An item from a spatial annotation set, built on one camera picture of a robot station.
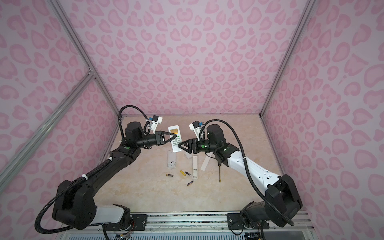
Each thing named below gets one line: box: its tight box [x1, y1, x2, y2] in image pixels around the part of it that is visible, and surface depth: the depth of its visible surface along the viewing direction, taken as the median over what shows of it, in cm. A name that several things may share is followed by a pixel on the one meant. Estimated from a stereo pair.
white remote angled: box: [167, 149, 176, 169], surface depth 97 cm
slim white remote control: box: [192, 155, 198, 180], surface depth 92 cm
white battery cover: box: [200, 156, 211, 171], surface depth 95 cm
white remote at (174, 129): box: [168, 125, 182, 153], surface depth 75 cm
